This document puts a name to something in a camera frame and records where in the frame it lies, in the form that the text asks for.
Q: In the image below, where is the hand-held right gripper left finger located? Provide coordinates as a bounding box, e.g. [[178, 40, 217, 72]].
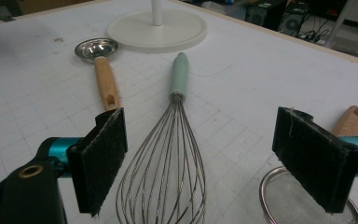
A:
[[66, 107, 129, 217]]

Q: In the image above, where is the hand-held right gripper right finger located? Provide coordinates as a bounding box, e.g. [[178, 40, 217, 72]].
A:
[[272, 106, 358, 215]]

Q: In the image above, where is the steel ladle with wooden handle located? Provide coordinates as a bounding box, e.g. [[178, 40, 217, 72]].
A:
[[74, 37, 121, 112]]

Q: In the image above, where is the wire whisk with green handle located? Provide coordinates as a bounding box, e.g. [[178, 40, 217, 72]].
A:
[[115, 51, 207, 224]]

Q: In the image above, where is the white rack stand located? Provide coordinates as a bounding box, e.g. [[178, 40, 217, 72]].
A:
[[105, 0, 208, 54]]

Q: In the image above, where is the white grid mat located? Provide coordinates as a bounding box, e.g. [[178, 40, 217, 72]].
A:
[[0, 0, 358, 224]]

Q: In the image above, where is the black computer tower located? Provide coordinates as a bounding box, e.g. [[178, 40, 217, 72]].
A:
[[245, 3, 288, 32], [279, 8, 310, 36]]

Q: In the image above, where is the brown cardboard panel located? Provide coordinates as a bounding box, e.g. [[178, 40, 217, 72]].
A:
[[16, 0, 96, 15]]

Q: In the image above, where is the white floor stand frame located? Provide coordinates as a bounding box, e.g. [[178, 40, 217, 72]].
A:
[[324, 0, 358, 49]]

